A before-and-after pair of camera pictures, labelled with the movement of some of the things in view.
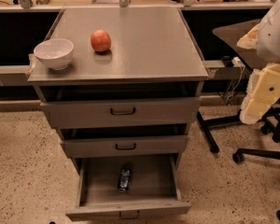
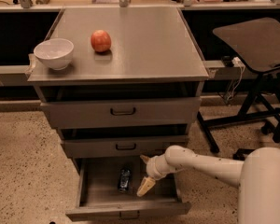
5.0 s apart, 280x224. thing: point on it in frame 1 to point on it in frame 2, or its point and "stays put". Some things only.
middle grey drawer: x=82 y=147 stays put
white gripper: x=274 y=36 to x=153 y=169
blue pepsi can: x=124 y=179 stays put
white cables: x=237 y=62 stays put
